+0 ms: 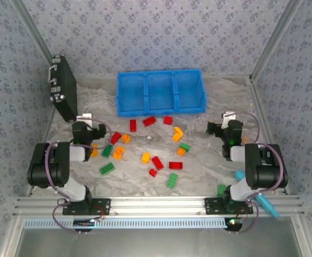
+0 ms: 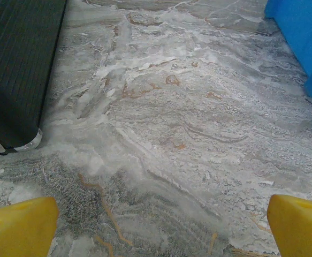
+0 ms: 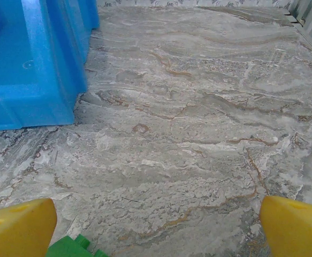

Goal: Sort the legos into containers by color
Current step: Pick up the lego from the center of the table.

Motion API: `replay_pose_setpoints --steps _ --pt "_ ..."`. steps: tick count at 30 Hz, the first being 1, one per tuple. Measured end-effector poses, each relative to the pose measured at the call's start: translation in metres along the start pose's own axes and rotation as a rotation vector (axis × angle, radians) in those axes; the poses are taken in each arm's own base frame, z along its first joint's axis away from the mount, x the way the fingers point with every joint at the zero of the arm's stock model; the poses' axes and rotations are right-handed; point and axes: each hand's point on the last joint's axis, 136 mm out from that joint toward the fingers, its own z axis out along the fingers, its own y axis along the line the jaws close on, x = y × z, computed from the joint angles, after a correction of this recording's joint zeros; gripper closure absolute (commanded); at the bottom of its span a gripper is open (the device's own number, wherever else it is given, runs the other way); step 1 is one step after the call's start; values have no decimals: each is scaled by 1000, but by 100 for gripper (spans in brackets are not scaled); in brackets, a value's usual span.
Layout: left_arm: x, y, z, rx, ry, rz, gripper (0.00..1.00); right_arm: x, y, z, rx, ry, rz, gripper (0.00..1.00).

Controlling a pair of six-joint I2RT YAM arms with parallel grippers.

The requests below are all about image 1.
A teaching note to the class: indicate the light blue plastic tool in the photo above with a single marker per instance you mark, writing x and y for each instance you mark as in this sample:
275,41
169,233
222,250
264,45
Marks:
268,206

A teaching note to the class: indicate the small red lego brick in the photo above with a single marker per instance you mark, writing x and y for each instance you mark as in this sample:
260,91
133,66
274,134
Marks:
168,120
153,172

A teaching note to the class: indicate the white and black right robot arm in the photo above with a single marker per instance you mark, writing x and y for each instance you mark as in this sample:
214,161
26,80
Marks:
265,166

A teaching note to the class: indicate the black hard case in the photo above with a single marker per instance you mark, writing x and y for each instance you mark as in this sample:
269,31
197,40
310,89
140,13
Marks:
64,88

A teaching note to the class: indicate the grey metal panel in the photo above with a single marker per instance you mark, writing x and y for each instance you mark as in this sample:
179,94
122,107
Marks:
155,242

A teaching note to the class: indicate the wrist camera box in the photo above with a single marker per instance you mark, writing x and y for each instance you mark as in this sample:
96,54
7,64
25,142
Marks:
228,116
84,117

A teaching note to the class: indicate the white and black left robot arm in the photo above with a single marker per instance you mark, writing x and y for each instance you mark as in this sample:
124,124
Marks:
46,166

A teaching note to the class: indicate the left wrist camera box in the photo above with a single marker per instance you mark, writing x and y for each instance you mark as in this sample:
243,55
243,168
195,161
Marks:
84,117

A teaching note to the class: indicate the small circuit board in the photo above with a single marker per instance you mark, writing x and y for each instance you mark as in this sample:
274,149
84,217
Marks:
233,222
84,222

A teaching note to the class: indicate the green lego brick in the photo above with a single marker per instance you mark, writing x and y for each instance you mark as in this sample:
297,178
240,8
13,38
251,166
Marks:
107,168
220,189
185,147
107,151
172,180

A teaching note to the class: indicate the aluminium frame post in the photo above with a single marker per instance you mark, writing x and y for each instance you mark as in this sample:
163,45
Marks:
35,29
273,37

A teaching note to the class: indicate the orange sloped lego brick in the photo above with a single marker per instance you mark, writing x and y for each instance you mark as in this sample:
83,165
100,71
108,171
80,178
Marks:
178,131
176,137

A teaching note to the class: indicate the orange brick at right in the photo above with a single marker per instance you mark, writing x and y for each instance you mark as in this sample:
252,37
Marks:
245,139

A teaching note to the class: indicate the blue three-compartment bin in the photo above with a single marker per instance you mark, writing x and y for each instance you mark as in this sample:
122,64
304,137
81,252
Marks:
161,93

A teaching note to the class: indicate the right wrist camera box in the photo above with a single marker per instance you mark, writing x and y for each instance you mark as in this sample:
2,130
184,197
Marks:
228,116

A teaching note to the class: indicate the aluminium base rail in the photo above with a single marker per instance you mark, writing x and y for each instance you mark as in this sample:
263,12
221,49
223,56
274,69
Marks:
155,206

